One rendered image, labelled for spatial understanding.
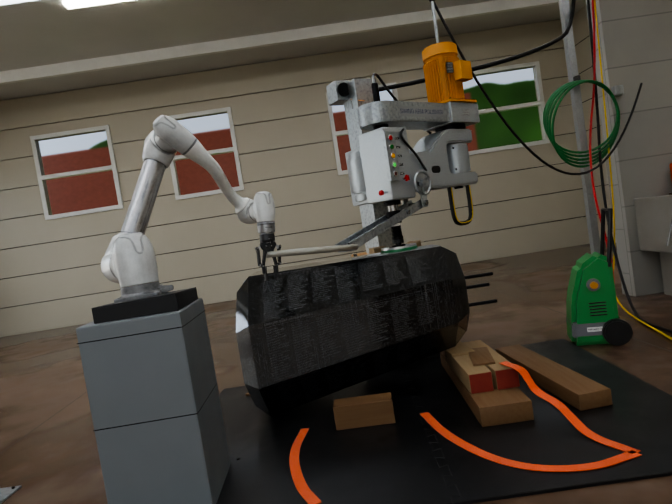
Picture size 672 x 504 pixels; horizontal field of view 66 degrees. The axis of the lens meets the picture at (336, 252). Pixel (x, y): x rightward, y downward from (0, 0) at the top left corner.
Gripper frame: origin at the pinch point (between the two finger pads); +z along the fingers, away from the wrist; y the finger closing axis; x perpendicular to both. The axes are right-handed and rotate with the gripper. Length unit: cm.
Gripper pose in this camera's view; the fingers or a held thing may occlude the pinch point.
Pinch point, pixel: (270, 273)
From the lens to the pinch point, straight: 261.9
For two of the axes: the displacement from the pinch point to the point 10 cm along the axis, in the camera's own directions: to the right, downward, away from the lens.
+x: -4.1, 0.3, 9.1
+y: 9.1, -0.9, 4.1
